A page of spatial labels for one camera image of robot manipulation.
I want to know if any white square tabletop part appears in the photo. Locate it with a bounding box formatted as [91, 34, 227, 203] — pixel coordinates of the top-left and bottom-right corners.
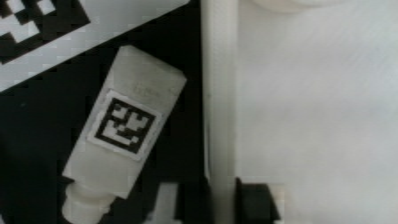
[201, 0, 398, 224]

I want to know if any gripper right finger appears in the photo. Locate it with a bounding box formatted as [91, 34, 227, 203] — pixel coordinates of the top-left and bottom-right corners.
[234, 178, 281, 224]

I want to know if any white table leg rear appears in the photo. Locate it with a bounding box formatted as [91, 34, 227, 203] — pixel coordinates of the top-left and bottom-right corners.
[62, 45, 186, 224]

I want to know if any paper sheet with tags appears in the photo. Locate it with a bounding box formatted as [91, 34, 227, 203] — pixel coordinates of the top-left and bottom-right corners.
[0, 0, 190, 92]

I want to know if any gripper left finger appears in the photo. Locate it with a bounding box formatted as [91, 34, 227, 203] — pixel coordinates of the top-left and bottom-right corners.
[142, 182, 208, 224]

